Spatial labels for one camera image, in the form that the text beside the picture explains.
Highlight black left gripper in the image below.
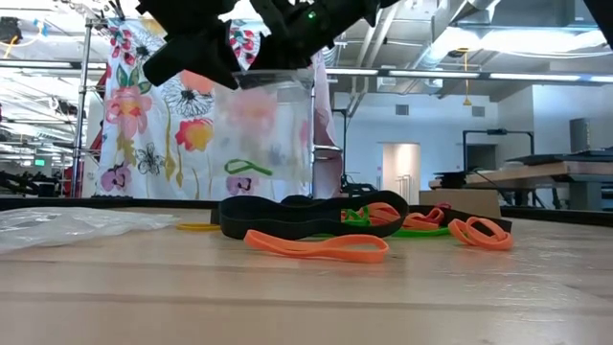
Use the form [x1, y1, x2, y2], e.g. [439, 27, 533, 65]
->
[136, 0, 241, 91]

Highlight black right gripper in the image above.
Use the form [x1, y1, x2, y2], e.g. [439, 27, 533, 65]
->
[248, 0, 401, 72]

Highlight clear plastic zip bag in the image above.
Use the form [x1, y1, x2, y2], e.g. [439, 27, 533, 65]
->
[209, 68, 318, 202]
[0, 206, 182, 255]

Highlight green rubber band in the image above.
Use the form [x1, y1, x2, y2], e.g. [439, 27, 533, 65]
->
[223, 158, 275, 177]
[341, 204, 374, 228]
[390, 226, 452, 240]

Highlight yellow rubber band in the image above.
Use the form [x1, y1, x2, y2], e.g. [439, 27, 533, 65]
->
[174, 222, 222, 234]

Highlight long orange rubber band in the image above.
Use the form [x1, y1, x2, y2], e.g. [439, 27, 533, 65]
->
[243, 229, 391, 265]

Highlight small looped orange rubber band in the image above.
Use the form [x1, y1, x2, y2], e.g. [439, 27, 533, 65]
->
[448, 217, 515, 252]

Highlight pale pink cloth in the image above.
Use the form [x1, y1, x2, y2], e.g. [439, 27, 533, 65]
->
[311, 51, 344, 200]

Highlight metal garment rack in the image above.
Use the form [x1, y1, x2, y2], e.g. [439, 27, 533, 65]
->
[70, 13, 344, 200]

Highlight long ceiling light strip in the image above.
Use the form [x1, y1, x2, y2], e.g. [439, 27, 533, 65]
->
[325, 66, 613, 83]

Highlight black tripod stand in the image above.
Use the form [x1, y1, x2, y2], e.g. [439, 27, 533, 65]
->
[334, 107, 380, 200]

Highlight white door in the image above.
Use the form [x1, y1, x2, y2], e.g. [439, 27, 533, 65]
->
[381, 142, 422, 206]

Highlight black ceiling device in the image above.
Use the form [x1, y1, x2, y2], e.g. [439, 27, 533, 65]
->
[0, 17, 24, 46]

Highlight black device on table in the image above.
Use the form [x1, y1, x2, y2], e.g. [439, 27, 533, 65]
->
[433, 171, 468, 191]

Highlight brown cardboard box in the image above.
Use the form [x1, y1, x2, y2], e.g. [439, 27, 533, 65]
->
[419, 189, 502, 220]

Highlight wooden background table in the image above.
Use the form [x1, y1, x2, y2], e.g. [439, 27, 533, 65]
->
[427, 160, 613, 213]

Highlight black flat tray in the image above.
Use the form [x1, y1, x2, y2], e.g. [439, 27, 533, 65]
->
[506, 149, 613, 168]

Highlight yellow hanging cord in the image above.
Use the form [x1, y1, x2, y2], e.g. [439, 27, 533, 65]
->
[454, 46, 475, 107]

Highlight black monitor stand frame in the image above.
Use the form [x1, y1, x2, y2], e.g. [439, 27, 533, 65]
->
[461, 128, 536, 172]

